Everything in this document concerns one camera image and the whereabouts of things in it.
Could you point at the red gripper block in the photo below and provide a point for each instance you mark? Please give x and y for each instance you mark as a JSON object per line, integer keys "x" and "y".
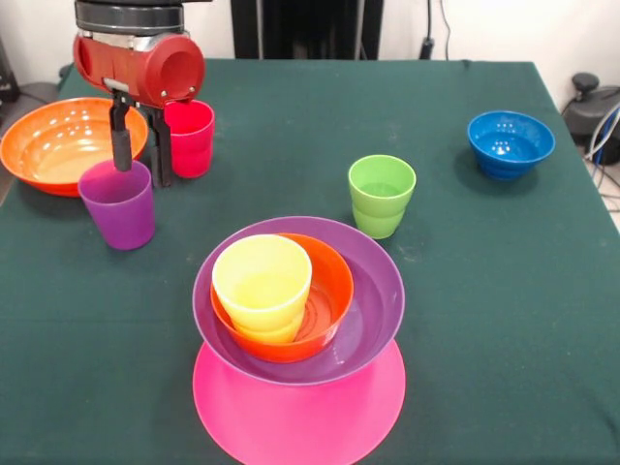
{"x": 140, "y": 72}

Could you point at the purple cup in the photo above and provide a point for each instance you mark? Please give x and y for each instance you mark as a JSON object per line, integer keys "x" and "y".
{"x": 118, "y": 213}

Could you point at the red cup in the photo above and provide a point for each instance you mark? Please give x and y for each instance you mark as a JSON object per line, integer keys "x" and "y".
{"x": 194, "y": 145}

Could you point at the blue bowl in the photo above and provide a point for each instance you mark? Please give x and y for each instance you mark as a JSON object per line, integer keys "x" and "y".
{"x": 511, "y": 145}

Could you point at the green cup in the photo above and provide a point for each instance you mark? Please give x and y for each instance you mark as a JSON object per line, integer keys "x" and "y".
{"x": 382, "y": 203}

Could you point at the black pedestal foot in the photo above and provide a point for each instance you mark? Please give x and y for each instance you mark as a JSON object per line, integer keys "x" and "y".
{"x": 588, "y": 116}
{"x": 41, "y": 89}

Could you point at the yellow cup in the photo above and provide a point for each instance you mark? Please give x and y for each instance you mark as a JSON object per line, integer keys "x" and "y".
{"x": 261, "y": 290}

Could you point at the large orange bowl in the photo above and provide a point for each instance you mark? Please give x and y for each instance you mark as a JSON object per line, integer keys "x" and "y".
{"x": 63, "y": 140}

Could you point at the dark green tablecloth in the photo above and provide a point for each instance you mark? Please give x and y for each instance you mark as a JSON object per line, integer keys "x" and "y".
{"x": 484, "y": 339}

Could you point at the small orange bowl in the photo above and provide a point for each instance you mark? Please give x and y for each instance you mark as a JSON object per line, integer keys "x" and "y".
{"x": 334, "y": 290}

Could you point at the purple bowl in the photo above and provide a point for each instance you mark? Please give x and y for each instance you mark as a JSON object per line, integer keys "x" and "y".
{"x": 373, "y": 300}

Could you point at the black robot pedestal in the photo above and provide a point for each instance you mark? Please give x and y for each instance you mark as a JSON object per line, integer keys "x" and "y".
{"x": 310, "y": 29}

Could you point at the pink bowl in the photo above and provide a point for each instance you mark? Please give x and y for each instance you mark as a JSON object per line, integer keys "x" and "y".
{"x": 290, "y": 421}

